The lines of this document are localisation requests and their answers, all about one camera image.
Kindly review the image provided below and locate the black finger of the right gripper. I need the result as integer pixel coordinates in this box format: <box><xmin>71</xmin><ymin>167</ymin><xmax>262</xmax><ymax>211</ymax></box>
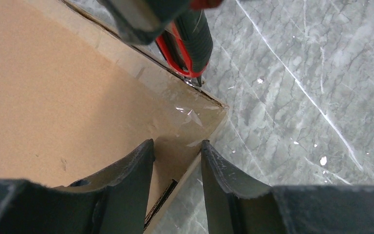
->
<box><xmin>99</xmin><ymin>0</ymin><xmax>190</xmax><ymax>45</ymax></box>

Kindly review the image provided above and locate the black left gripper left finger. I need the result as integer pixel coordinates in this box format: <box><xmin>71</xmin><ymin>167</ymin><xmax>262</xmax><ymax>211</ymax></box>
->
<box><xmin>0</xmin><ymin>139</ymin><xmax>155</xmax><ymax>234</ymax></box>

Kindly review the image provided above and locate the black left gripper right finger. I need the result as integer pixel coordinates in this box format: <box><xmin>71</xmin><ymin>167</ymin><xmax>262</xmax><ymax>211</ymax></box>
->
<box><xmin>201</xmin><ymin>140</ymin><xmax>374</xmax><ymax>234</ymax></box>

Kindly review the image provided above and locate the red utility knife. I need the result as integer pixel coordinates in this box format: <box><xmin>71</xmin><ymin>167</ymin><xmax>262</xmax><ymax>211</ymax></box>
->
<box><xmin>155</xmin><ymin>0</ymin><xmax>223</xmax><ymax>88</ymax></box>

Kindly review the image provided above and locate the brown cardboard express box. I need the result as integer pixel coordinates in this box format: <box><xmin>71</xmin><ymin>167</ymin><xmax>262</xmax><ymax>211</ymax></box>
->
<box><xmin>0</xmin><ymin>0</ymin><xmax>226</xmax><ymax>234</ymax></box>

